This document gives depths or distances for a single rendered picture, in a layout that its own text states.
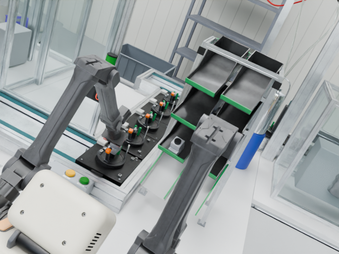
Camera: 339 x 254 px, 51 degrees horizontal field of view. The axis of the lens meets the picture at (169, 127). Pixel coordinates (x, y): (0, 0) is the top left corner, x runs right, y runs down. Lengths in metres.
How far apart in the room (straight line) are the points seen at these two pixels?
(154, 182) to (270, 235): 0.95
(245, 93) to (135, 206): 0.73
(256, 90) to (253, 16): 4.02
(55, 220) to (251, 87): 0.94
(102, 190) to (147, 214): 0.24
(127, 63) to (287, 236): 2.21
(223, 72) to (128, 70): 2.22
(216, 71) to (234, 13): 4.07
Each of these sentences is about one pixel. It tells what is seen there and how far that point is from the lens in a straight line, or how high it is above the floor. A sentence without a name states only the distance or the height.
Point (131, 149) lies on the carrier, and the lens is 1.86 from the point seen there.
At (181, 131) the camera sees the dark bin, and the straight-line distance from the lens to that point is 1.60.
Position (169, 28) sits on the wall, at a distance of 5.87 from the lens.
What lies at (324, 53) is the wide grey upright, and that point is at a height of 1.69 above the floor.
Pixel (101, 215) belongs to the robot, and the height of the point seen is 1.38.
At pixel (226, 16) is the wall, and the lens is 5.55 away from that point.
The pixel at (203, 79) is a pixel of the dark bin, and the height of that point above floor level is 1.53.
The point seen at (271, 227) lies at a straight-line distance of 2.27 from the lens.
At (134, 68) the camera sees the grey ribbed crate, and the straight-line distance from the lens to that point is 3.58.
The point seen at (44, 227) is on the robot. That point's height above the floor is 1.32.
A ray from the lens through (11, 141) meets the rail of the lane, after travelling 1.78.
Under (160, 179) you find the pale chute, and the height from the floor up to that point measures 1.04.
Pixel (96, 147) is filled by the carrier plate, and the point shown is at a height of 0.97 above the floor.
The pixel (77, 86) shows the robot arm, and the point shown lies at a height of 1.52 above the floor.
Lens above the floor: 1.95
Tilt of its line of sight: 26 degrees down
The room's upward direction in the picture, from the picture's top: 23 degrees clockwise
